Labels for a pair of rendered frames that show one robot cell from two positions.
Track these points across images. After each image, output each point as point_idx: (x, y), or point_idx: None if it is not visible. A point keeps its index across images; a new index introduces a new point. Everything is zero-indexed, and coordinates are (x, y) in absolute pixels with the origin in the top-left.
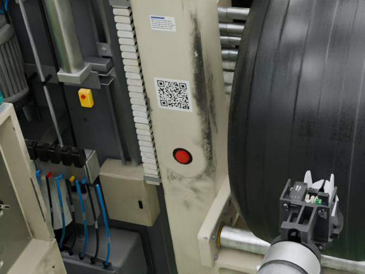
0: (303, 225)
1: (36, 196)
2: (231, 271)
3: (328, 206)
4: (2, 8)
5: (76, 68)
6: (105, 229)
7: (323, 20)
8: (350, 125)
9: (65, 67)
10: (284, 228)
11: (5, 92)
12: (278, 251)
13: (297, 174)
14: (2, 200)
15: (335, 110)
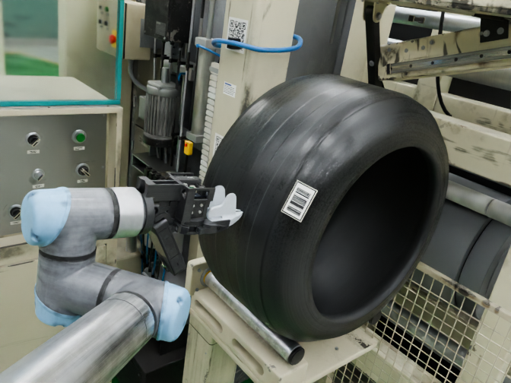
0: (152, 182)
1: (114, 184)
2: (204, 309)
3: (189, 188)
4: (176, 77)
5: (198, 131)
6: (182, 271)
7: (306, 96)
8: (274, 169)
9: (192, 128)
10: (138, 178)
11: (153, 131)
12: (118, 187)
13: None
14: (91, 172)
15: (271, 155)
